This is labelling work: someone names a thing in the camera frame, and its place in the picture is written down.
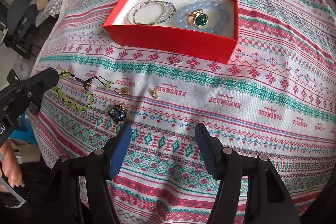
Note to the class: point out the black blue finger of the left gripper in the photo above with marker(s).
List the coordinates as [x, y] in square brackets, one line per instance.
[37, 85]

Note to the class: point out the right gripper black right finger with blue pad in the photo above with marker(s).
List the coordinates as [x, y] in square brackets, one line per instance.
[268, 200]

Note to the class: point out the dark folding chair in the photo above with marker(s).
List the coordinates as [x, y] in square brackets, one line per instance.
[21, 18]

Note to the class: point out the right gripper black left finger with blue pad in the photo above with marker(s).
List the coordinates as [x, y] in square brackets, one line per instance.
[62, 201]

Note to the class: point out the gold ring green stone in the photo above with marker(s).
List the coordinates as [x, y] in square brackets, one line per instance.
[197, 18]

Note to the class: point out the small gold stud earring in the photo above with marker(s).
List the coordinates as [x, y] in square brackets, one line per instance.
[154, 94]

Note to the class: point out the grey checked bedsheet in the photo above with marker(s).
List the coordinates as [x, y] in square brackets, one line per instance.
[52, 9]

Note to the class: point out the red jewelry box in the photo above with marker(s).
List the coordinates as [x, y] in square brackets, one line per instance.
[162, 25]

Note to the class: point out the patterned red green bedspread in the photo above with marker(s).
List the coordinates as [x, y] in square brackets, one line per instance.
[276, 95]

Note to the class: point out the person's left hand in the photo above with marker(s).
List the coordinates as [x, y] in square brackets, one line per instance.
[10, 166]

